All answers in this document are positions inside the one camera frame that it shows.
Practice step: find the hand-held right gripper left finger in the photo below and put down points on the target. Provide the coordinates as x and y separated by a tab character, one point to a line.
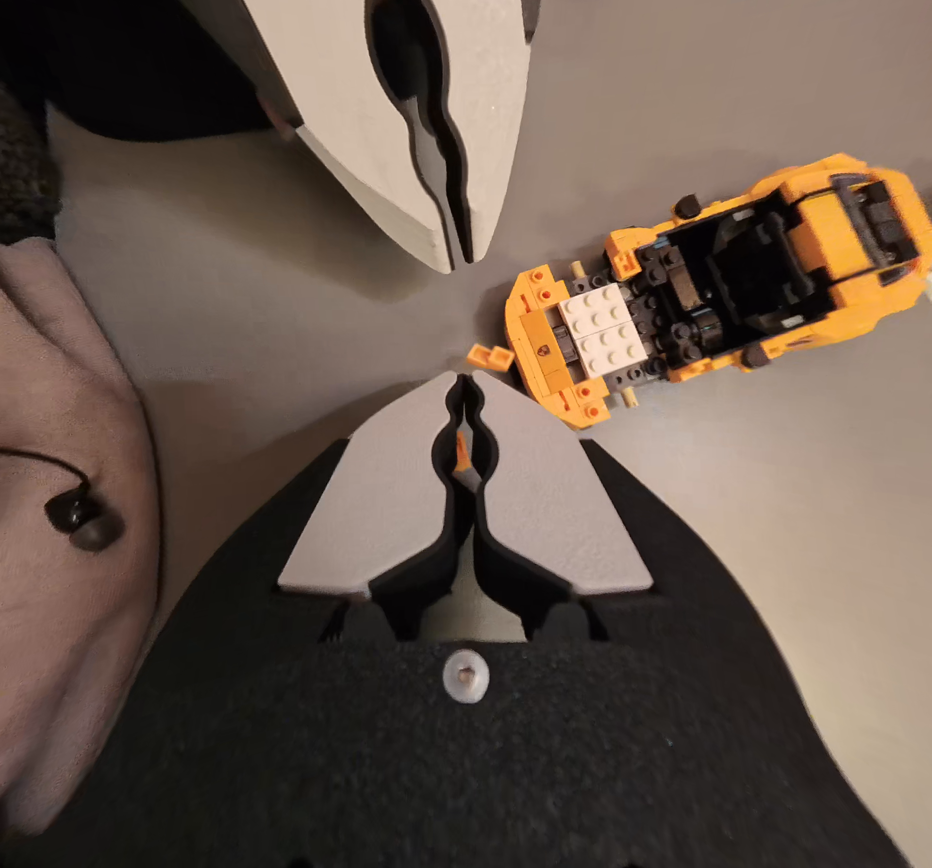
378	504

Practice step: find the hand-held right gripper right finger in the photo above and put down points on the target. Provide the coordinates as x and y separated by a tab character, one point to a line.
560	504

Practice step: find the person's left hand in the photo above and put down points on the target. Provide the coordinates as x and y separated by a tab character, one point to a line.
277	118

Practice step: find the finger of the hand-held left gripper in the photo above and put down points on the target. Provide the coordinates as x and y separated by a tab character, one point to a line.
320	81
488	67

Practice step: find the orange two-stud lego plate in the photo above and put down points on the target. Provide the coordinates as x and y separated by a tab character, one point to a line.
489	357

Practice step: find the small orange lego tile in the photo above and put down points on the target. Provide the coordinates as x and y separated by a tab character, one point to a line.
462	449

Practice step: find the beige hoodie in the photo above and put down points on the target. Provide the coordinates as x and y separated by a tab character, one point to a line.
73	591

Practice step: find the orange lego car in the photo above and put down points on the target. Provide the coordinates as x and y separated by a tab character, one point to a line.
823	227

